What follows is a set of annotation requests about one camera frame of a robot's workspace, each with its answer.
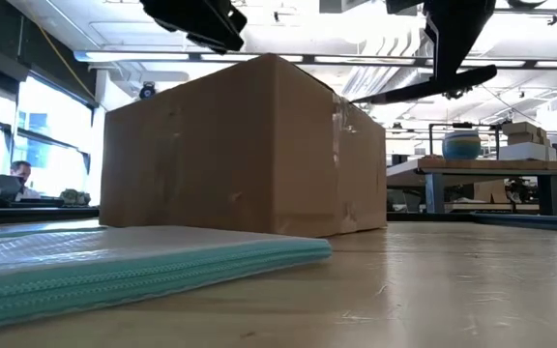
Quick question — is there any brown cardboard box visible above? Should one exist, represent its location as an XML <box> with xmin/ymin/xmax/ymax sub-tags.
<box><xmin>98</xmin><ymin>52</ymin><xmax>389</xmax><ymax>239</ymax></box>

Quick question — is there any long blue beam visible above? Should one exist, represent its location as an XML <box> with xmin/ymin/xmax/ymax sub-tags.
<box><xmin>470</xmin><ymin>212</ymin><xmax>557</xmax><ymax>234</ymax></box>

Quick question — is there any person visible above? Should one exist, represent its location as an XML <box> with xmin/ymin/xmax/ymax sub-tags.
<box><xmin>8</xmin><ymin>159</ymin><xmax>43</xmax><ymax>202</ymax></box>

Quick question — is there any round black wall camera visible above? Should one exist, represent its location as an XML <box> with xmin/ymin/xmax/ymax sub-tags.
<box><xmin>137</xmin><ymin>80</ymin><xmax>159</xmax><ymax>102</ymax></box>

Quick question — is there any wooden top workbench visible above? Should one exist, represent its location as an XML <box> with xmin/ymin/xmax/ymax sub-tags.
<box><xmin>387</xmin><ymin>157</ymin><xmax>557</xmax><ymax>218</ymax></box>

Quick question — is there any white flat box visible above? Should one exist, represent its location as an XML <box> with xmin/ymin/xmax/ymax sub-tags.
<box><xmin>497</xmin><ymin>141</ymin><xmax>557</xmax><ymax>162</ymax></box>

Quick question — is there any small potted plant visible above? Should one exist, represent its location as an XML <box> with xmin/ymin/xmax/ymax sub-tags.
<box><xmin>59</xmin><ymin>188</ymin><xmax>93</xmax><ymax>207</ymax></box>

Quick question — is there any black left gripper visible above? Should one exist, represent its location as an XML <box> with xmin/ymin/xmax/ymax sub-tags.
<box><xmin>137</xmin><ymin>0</ymin><xmax>249</xmax><ymax>55</ymax></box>

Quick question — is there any yellow hanging cable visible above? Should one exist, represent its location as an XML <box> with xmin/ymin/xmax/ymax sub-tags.
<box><xmin>35</xmin><ymin>22</ymin><xmax>99</xmax><ymax>102</ymax></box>

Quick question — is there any brown cardboard carton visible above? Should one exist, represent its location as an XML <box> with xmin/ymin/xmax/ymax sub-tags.
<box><xmin>473</xmin><ymin>179</ymin><xmax>510</xmax><ymax>204</ymax></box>
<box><xmin>500</xmin><ymin>120</ymin><xmax>549</xmax><ymax>146</ymax></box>

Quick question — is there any blue striped round pot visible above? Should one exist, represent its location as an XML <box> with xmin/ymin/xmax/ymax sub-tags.
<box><xmin>441</xmin><ymin>129</ymin><xmax>483</xmax><ymax>161</ymax></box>

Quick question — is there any black aluminium table frame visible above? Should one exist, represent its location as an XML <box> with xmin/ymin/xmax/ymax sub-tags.
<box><xmin>0</xmin><ymin>205</ymin><xmax>473</xmax><ymax>227</ymax></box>

